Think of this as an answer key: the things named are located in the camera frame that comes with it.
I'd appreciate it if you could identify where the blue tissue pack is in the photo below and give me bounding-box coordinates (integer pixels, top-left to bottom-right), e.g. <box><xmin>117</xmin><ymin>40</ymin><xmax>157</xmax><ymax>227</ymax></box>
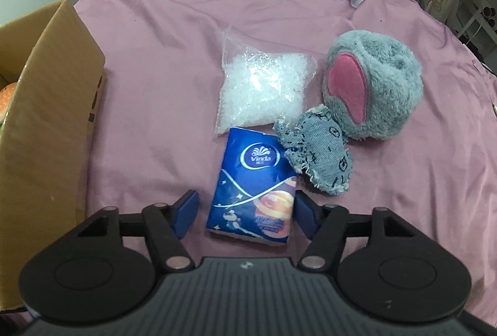
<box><xmin>204</xmin><ymin>127</ymin><xmax>298</xmax><ymax>246</ymax></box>

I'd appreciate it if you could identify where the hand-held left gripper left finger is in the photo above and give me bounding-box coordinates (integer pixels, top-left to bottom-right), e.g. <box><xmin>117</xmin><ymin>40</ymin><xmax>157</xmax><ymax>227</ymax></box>
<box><xmin>75</xmin><ymin>190</ymin><xmax>200</xmax><ymax>273</ymax></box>

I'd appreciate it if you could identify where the grey plush toy pink ear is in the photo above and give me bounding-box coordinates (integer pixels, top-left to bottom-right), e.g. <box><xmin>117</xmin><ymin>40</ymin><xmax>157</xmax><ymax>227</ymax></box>
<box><xmin>323</xmin><ymin>29</ymin><xmax>425</xmax><ymax>142</ymax></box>

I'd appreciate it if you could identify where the cardboard box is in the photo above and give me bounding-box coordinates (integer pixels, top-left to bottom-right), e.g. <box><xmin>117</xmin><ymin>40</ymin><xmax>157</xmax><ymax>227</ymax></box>
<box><xmin>0</xmin><ymin>0</ymin><xmax>106</xmax><ymax>311</ymax></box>

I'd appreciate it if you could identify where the small denim plush toy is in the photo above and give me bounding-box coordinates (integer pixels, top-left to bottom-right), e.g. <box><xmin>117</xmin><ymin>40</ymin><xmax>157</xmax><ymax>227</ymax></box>
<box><xmin>274</xmin><ymin>105</ymin><xmax>355</xmax><ymax>197</ymax></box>

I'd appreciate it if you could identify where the pink bed sheet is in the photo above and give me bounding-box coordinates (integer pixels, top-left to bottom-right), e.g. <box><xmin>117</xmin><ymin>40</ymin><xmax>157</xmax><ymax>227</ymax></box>
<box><xmin>11</xmin><ymin>0</ymin><xmax>497</xmax><ymax>325</ymax></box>

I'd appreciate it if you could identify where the clear bag of white pellets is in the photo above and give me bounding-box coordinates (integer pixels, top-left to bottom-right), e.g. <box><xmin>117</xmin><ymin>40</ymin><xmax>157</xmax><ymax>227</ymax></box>
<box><xmin>212</xmin><ymin>25</ymin><xmax>318</xmax><ymax>136</ymax></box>

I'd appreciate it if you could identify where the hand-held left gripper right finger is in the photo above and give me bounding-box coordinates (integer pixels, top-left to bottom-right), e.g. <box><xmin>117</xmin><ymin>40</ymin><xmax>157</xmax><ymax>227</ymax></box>
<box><xmin>296</xmin><ymin>191</ymin><xmax>417</xmax><ymax>269</ymax></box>

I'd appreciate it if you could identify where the orange plush toy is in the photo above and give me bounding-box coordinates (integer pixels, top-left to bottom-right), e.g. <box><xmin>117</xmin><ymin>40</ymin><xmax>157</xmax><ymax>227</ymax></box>
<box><xmin>0</xmin><ymin>82</ymin><xmax>18</xmax><ymax>129</ymax></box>

